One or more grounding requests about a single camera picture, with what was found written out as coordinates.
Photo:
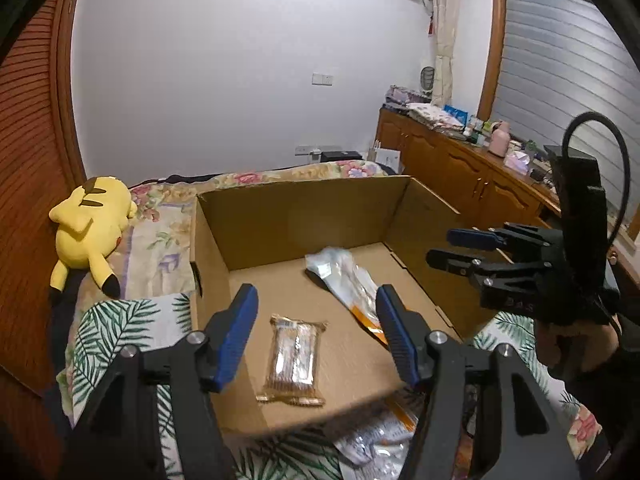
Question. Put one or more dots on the cardboard box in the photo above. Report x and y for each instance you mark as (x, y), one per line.
(300, 210)

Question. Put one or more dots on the red hanging tag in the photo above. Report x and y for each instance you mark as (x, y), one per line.
(430, 27)

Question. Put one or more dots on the wooden louvered door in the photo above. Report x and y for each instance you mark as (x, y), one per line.
(30, 135)

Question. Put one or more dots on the pink kettle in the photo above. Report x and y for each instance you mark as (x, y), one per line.
(500, 140)

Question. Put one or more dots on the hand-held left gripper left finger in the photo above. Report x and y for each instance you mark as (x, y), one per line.
(240, 335)

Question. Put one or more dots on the wooden cabinet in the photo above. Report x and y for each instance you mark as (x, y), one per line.
(450, 160)

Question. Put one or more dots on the white box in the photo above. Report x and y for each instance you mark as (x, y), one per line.
(390, 156)

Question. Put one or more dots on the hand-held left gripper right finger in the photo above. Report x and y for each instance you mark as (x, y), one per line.
(395, 330)

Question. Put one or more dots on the blue packet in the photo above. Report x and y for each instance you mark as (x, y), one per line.
(456, 112)

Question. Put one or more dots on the wooden window frame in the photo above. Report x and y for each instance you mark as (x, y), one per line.
(492, 45)

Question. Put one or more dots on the small white fan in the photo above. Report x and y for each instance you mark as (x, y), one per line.
(427, 80)

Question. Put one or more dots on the black box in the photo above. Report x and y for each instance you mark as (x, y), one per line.
(340, 156)

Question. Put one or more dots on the grey window blind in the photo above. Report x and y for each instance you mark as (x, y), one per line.
(550, 60)

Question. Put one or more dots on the folded purple cloth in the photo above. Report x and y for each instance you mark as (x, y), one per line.
(402, 96)

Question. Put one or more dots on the yellow plush toy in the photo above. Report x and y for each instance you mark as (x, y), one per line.
(90, 225)

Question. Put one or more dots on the white wall switch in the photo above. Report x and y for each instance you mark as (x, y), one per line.
(322, 79)

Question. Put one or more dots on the pink tissue pack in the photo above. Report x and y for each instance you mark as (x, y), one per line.
(516, 162)

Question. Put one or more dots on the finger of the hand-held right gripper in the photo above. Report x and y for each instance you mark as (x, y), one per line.
(450, 260)
(467, 237)

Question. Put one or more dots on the leaf-print blanket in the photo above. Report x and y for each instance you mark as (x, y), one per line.
(115, 325)

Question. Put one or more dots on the silver orange snack packet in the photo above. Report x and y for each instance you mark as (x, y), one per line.
(375, 445)

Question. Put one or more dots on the person's right hand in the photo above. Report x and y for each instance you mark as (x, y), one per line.
(555, 345)

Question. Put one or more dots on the clear brown biscuit packet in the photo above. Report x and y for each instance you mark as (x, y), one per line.
(295, 360)

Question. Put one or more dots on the white wall socket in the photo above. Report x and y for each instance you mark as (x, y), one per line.
(306, 150)

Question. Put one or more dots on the white curtain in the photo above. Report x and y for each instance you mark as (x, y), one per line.
(445, 35)

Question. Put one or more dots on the folded floral cloth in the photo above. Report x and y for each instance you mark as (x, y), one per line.
(435, 117)

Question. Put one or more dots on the clear orange-trimmed snack packet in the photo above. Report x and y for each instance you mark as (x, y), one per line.
(345, 275)

